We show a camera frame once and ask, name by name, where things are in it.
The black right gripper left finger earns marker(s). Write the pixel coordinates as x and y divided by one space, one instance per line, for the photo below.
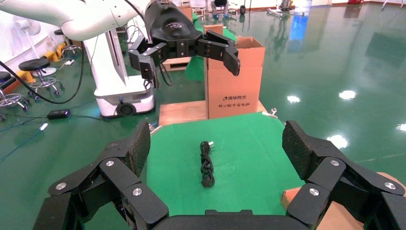
117 177

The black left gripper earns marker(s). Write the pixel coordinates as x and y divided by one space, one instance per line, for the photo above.
171 28

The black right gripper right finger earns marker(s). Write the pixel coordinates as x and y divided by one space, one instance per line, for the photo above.
330 177

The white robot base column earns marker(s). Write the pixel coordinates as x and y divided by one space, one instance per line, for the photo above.
111 79

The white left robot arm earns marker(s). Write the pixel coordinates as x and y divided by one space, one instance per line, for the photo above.
79 19

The tall printed cardboard box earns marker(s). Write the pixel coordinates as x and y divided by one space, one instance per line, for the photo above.
234 92

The wooden pallet crate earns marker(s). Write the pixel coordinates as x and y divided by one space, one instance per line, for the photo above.
176 63

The green cloth background table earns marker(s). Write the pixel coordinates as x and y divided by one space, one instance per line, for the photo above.
195 70

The wooden table board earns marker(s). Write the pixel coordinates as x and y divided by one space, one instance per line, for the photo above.
180 112

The metal table clamp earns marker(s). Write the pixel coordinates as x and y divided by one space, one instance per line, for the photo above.
272 112
154 128

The seated person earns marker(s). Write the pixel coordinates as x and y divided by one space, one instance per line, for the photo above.
219 3

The green table cloth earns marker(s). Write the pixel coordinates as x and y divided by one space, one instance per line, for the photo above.
247 158

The black power adapter brick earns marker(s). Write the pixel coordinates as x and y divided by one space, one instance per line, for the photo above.
58 114

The white power strip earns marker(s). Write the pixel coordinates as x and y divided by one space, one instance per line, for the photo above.
69 62

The black round stool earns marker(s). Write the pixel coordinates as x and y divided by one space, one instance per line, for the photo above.
33 64
4 76
58 31

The yellow floor block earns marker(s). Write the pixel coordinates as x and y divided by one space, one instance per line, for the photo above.
54 52

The white standing fan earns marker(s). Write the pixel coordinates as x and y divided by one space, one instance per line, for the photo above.
27 27

